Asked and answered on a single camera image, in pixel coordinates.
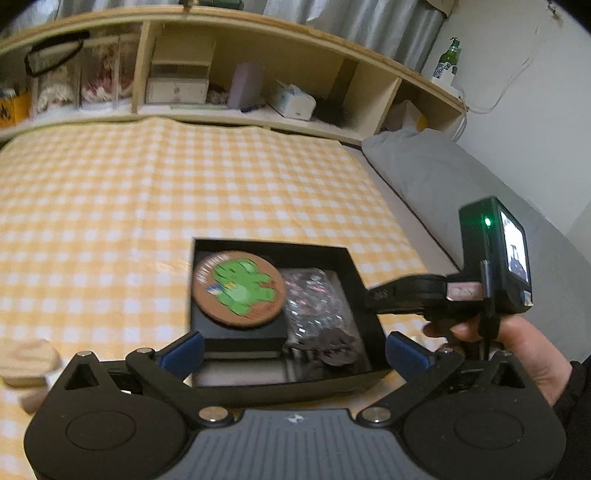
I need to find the pale purple bottle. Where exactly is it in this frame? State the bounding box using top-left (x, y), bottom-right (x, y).
top-left (229, 62), bottom-right (264, 110)

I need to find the green glass bottle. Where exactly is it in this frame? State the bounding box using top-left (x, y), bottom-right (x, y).
top-left (431, 38), bottom-right (461, 85)

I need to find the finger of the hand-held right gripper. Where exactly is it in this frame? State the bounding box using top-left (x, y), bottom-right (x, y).
top-left (365, 274), bottom-right (448, 318)

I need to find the yellow checked blanket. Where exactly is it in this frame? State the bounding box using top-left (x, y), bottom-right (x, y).
top-left (0, 115), bottom-right (444, 480)

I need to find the round green elephant coaster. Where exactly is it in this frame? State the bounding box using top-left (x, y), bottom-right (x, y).
top-left (191, 250), bottom-right (286, 329)

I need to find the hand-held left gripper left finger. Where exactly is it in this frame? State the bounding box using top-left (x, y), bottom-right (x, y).
top-left (44, 330), bottom-right (234, 428)

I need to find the white wall cable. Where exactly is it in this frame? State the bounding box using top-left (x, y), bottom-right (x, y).
top-left (455, 25), bottom-right (542, 141)

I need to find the light wooden block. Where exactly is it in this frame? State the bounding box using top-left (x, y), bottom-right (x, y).
top-left (0, 339), bottom-right (62, 412)

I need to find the black-trimmed clear pouch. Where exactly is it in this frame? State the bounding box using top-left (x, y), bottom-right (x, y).
top-left (24, 30), bottom-right (90, 77)

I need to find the wooden headboard shelf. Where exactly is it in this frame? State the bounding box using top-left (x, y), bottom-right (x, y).
top-left (0, 4), bottom-right (469, 144)

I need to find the white tissue box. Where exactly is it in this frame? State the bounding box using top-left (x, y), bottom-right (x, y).
top-left (269, 79), bottom-right (317, 121)

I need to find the grey pillow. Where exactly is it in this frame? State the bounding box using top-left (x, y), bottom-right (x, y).
top-left (360, 129), bottom-right (591, 287)

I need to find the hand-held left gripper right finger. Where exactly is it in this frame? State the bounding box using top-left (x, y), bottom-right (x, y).
top-left (355, 330), bottom-right (543, 426)

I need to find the black cardboard box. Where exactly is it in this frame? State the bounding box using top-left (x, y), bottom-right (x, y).
top-left (187, 237), bottom-right (393, 408)

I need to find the silver curtain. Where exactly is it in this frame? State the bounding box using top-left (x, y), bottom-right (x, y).
top-left (263, 0), bottom-right (452, 75)

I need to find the clear box of pink nails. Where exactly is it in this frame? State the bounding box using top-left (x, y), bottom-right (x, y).
top-left (281, 268), bottom-right (356, 342)

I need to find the yellow box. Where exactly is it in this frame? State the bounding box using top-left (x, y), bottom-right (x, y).
top-left (0, 88), bottom-right (33, 128)

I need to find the person's right hand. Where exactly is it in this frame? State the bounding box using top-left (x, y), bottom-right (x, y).
top-left (424, 316), bottom-right (574, 408)

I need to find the clear doll display case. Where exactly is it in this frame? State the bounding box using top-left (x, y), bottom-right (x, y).
top-left (80, 37), bottom-right (122, 112)
top-left (117, 34), bottom-right (140, 100)
top-left (30, 65), bottom-right (82, 114)

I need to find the white small drawer box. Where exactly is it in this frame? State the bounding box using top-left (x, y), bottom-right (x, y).
top-left (145, 62), bottom-right (212, 105)

